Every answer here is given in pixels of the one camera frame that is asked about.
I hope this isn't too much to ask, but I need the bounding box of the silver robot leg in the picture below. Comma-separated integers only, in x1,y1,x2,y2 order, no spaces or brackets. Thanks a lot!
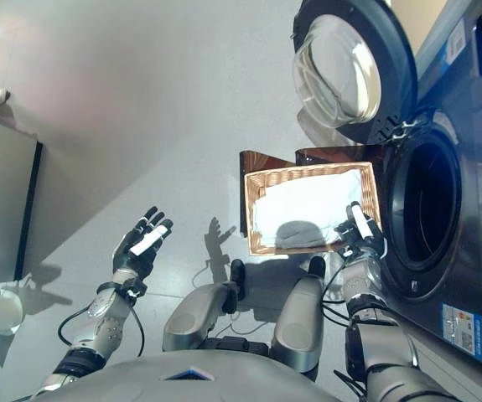
270,256,328,374
163,258,246,353

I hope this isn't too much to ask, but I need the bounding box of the thin white floor cable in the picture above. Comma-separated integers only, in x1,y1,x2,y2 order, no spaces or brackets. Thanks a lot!
192,259,267,336

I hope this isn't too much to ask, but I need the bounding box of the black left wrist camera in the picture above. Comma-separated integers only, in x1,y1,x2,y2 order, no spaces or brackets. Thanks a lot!
123,280,148,299

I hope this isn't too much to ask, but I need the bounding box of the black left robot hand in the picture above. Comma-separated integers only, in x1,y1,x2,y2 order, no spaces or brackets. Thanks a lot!
111,205,174,281

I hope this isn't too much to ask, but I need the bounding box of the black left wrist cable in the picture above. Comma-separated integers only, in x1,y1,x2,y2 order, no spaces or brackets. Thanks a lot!
58,288,146,359

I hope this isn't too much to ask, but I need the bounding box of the blue energy label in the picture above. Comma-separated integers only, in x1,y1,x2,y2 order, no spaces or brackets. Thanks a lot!
440,303,482,358

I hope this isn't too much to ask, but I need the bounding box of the wicker laundry basket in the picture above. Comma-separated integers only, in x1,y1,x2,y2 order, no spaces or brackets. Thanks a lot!
243,162,382,256

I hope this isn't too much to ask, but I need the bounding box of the glossy brown stand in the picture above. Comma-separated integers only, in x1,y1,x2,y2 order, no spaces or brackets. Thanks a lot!
239,144,386,238

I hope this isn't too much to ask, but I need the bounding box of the silver left robot leg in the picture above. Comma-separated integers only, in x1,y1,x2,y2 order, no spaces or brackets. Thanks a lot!
163,258,246,353

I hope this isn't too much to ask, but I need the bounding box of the grey front-load washing machine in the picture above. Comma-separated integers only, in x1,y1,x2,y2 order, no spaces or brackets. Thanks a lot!
374,0,482,378

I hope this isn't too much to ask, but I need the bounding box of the silver right robot leg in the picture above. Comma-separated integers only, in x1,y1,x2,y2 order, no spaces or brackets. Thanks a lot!
270,256,328,374

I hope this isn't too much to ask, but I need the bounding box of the washing machine glass door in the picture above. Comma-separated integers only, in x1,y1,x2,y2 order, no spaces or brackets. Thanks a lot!
291,0,418,146

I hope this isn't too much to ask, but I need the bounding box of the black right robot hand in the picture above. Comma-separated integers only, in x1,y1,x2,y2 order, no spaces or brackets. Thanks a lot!
334,200,388,255

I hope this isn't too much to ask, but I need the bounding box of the grey robot torso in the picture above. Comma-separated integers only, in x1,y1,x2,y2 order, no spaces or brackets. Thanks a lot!
26,349,342,402

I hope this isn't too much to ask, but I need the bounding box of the small blue washer sticker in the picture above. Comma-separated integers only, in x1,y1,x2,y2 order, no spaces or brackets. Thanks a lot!
445,20,467,64

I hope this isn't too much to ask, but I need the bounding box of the grey panel with blue edge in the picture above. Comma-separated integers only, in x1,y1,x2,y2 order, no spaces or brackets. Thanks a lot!
0,104,44,286

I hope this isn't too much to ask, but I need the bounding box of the blue white chest emblem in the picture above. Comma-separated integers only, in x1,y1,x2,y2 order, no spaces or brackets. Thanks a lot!
164,366,216,381

